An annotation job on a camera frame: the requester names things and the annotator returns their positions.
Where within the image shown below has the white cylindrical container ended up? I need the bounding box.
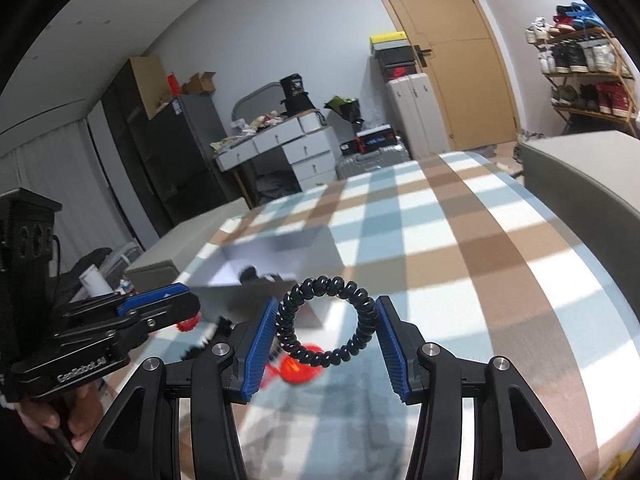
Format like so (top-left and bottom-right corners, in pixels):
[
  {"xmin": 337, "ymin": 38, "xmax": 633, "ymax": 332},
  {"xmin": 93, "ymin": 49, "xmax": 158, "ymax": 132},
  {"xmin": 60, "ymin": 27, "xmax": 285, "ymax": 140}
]
[{"xmin": 77, "ymin": 265, "xmax": 113, "ymax": 298}]

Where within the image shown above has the black bag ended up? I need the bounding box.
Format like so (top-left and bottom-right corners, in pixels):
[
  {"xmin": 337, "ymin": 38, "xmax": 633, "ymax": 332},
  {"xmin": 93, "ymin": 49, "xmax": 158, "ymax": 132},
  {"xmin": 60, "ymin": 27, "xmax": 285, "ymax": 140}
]
[{"xmin": 277, "ymin": 75, "xmax": 318, "ymax": 116}]

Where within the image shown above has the small open cardboard carton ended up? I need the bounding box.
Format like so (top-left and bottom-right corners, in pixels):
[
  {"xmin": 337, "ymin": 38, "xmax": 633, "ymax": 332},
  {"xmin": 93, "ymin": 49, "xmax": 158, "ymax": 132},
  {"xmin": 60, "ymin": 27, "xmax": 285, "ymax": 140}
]
[{"xmin": 181, "ymin": 71, "xmax": 218, "ymax": 96}]

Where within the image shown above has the white upright suitcase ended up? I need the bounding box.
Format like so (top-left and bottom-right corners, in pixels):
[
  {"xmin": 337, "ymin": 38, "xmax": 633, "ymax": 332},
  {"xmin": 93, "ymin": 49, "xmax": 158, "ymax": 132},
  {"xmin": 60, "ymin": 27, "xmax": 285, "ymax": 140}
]
[{"xmin": 387, "ymin": 74, "xmax": 442, "ymax": 161}]

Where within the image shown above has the silver suitcase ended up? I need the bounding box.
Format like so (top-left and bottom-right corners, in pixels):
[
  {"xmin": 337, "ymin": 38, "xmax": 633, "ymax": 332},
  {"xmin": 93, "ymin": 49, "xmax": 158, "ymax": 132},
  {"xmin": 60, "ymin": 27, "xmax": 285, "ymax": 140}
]
[{"xmin": 335, "ymin": 145, "xmax": 408, "ymax": 181}]

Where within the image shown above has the black wardrobe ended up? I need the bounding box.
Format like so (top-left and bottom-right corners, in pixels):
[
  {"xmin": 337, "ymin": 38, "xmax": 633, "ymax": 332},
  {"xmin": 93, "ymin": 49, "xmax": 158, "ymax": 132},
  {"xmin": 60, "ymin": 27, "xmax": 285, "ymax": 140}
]
[{"xmin": 100, "ymin": 60, "xmax": 163, "ymax": 241}]

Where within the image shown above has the black shoe box red stripe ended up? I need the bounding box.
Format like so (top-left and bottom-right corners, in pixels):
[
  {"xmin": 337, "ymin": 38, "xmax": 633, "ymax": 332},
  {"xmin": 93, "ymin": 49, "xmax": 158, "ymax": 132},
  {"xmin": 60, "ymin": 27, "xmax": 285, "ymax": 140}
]
[{"xmin": 356, "ymin": 127, "xmax": 396, "ymax": 153}]

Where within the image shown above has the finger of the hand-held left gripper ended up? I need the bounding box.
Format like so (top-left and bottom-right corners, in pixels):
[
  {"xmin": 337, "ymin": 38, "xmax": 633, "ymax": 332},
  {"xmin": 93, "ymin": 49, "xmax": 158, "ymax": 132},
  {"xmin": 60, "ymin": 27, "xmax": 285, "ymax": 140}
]
[
  {"xmin": 62, "ymin": 283, "xmax": 190, "ymax": 326},
  {"xmin": 55, "ymin": 294, "xmax": 202, "ymax": 356}
]

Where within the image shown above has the wooden door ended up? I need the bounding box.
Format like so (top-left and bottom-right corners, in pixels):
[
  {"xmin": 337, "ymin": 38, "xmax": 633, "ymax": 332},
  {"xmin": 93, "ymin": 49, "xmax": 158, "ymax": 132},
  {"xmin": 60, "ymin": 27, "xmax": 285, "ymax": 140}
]
[{"xmin": 360, "ymin": 0, "xmax": 518, "ymax": 158}]

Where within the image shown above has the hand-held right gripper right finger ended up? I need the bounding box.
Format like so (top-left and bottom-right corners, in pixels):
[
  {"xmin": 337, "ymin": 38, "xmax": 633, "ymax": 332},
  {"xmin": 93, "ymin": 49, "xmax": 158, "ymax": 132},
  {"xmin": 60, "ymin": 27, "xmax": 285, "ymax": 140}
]
[{"xmin": 376, "ymin": 296, "xmax": 586, "ymax": 480}]

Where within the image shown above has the white curtain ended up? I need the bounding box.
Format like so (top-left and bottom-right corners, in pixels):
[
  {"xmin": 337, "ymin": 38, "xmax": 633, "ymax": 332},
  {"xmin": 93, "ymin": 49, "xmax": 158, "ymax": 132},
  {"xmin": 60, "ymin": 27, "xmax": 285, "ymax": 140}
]
[{"xmin": 0, "ymin": 120, "xmax": 146, "ymax": 261}]

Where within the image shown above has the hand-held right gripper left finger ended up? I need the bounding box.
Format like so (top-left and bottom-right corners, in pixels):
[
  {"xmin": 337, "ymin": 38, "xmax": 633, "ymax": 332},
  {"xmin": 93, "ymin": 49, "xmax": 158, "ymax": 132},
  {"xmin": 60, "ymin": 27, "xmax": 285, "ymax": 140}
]
[{"xmin": 70, "ymin": 296, "xmax": 279, "ymax": 480}]

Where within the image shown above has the dark grey refrigerator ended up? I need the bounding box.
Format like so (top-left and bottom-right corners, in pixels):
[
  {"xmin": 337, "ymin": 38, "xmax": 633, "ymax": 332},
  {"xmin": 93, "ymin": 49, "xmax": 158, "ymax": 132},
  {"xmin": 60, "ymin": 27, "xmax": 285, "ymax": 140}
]
[{"xmin": 142, "ymin": 95, "xmax": 241, "ymax": 233}]

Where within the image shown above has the wooden shoe rack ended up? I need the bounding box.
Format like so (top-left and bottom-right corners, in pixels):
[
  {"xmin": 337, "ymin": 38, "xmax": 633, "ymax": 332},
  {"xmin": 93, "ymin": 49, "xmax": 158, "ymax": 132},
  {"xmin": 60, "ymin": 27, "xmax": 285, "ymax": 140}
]
[{"xmin": 525, "ymin": 25, "xmax": 640, "ymax": 141}]

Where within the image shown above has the black toothed headband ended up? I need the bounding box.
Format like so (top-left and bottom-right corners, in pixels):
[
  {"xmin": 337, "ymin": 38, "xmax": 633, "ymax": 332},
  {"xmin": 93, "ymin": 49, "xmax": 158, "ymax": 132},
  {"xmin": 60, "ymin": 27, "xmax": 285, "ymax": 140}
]
[{"xmin": 182, "ymin": 317, "xmax": 233, "ymax": 361}]

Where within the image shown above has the grey storage box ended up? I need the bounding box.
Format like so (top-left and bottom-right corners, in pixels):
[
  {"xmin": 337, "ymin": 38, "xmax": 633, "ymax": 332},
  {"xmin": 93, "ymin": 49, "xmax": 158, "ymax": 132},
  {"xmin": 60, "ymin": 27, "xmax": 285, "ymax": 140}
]
[{"xmin": 192, "ymin": 225, "xmax": 346, "ymax": 328}]

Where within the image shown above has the person's left hand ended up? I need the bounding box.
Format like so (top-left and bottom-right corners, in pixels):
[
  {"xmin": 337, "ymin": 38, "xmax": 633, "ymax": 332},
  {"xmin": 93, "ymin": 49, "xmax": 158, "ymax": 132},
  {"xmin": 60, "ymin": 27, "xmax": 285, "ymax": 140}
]
[{"xmin": 15, "ymin": 384, "xmax": 107, "ymax": 457}]

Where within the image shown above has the grey clothes heap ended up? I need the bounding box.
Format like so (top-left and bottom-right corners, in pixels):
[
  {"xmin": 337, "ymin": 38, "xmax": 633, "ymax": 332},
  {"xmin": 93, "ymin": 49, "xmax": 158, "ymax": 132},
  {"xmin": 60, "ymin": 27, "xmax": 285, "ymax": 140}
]
[{"xmin": 255, "ymin": 172, "xmax": 301, "ymax": 206}]

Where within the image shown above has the desk clutter pile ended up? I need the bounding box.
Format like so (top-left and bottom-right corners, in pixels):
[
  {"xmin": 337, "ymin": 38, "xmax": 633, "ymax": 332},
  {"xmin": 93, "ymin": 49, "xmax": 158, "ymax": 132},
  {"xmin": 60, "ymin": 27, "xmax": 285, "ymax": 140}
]
[{"xmin": 210, "ymin": 110, "xmax": 286, "ymax": 153}]

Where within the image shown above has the yellow lid shoe box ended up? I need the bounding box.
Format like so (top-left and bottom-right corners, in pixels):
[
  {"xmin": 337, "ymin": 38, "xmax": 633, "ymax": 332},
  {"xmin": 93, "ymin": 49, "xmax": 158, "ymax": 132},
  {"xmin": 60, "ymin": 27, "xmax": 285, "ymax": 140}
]
[{"xmin": 370, "ymin": 31, "xmax": 408, "ymax": 56}]

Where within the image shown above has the dark wrapped bouquet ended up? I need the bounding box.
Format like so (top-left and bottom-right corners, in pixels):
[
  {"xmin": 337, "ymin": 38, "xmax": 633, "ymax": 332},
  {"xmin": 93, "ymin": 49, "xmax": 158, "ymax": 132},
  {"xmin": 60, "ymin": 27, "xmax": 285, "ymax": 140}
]
[{"xmin": 324, "ymin": 95, "xmax": 366, "ymax": 133}]

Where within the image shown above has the large flat cardboard box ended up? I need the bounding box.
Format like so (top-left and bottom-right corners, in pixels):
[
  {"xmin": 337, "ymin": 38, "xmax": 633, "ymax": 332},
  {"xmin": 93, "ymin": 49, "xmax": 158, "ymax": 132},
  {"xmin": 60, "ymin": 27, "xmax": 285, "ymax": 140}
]
[{"xmin": 129, "ymin": 56, "xmax": 173, "ymax": 121}]

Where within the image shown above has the white desk with drawers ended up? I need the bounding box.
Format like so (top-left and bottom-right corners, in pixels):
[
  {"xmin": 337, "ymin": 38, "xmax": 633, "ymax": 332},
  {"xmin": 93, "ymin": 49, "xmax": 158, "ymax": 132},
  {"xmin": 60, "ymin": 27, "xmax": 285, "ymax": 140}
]
[{"xmin": 215, "ymin": 110, "xmax": 338, "ymax": 206}]

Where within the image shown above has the grey metal arched frame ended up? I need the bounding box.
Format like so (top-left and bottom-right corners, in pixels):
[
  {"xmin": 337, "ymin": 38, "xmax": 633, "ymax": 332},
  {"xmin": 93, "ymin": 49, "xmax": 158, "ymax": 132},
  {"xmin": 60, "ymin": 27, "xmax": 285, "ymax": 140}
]
[{"xmin": 231, "ymin": 81, "xmax": 283, "ymax": 126}]

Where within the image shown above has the black spiral hair tie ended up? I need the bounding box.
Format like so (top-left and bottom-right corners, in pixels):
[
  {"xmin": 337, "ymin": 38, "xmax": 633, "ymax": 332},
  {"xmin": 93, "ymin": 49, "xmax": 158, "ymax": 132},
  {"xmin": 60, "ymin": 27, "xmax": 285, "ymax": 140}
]
[{"xmin": 277, "ymin": 275, "xmax": 378, "ymax": 368}]

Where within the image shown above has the shoe rack with shoes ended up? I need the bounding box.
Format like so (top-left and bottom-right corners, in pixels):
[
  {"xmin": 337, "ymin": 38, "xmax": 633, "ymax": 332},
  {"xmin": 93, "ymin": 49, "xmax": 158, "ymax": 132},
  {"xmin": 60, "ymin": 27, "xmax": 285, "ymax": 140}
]
[{"xmin": 525, "ymin": 2, "xmax": 636, "ymax": 116}]

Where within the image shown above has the white wire rack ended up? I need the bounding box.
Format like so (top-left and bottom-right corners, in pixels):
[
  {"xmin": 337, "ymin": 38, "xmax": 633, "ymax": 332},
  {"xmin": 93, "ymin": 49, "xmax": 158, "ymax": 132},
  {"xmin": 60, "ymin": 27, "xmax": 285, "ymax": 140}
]
[{"xmin": 107, "ymin": 242, "xmax": 146, "ymax": 273}]

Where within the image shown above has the checked blue brown blanket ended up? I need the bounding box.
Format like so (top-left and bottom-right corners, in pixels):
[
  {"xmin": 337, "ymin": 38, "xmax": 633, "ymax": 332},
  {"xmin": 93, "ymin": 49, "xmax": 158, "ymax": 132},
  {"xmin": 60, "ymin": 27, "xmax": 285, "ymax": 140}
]
[{"xmin": 100, "ymin": 150, "xmax": 640, "ymax": 480}]

